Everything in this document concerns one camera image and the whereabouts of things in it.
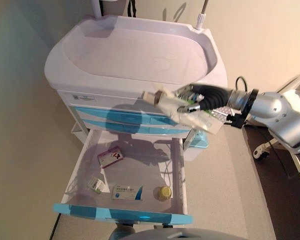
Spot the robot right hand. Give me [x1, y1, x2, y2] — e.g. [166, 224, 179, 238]
[176, 83, 231, 114]

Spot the green white medicine box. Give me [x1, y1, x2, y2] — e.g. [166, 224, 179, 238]
[141, 83, 222, 136]

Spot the yellow lid medicine bottle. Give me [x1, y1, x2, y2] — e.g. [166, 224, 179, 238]
[153, 185, 173, 202]

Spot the purple white medicine box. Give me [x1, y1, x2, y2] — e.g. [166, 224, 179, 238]
[97, 146, 125, 169]

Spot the blue white medicine box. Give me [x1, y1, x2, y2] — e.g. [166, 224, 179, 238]
[111, 184, 144, 202]

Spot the white perforated side basket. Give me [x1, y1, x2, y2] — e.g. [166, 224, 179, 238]
[211, 106, 235, 125]

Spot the light blue waste bin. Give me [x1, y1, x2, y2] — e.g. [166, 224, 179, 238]
[184, 129, 211, 151]

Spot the white infusion pole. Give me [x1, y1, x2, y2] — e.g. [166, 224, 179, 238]
[195, 0, 209, 30]

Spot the white medical cart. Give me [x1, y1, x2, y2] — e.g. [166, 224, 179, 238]
[43, 13, 228, 162]

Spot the white cart label sticker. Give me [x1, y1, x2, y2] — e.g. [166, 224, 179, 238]
[70, 93, 98, 103]

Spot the grey robot torso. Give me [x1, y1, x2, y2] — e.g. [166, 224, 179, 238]
[109, 219, 249, 240]

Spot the small green white box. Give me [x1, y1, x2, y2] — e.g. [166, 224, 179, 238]
[88, 176, 105, 194]

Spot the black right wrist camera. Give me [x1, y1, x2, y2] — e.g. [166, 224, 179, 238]
[227, 113, 246, 130]

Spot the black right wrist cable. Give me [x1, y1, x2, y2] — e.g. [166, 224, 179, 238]
[235, 76, 249, 94]

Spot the black hanging strap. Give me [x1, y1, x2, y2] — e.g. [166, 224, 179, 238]
[126, 0, 139, 19]

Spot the white wire side holder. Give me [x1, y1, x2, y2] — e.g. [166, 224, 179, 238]
[69, 122, 85, 141]

